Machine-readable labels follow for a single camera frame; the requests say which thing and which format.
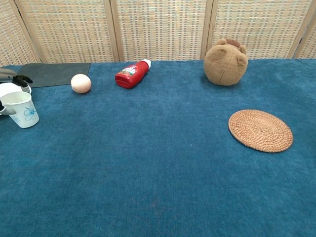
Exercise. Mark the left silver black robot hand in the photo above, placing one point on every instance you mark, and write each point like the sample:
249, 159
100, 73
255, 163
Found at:
22, 79

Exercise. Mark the white paper cup blue flower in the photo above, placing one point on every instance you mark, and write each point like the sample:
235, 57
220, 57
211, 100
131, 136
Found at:
24, 113

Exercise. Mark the white plate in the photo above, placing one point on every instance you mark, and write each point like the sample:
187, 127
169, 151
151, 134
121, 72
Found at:
10, 87

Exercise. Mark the round woven rattan coaster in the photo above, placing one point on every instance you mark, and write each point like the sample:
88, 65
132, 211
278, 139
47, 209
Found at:
260, 130

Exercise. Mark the dark grey rectangular mat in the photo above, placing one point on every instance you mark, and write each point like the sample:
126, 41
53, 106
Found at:
56, 72

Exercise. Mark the pale pink ball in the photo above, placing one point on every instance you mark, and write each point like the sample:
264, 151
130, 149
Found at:
81, 83

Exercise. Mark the red ketchup bottle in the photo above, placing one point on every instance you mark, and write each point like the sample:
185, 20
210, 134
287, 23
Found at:
130, 75

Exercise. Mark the woven wooden folding screen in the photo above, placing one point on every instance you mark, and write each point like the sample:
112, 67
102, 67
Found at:
160, 29

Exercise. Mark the blue velvet tablecloth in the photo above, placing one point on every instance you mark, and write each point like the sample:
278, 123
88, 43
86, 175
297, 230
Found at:
148, 160

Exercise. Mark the brown plush toy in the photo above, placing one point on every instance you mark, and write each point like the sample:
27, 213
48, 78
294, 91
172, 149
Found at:
224, 66

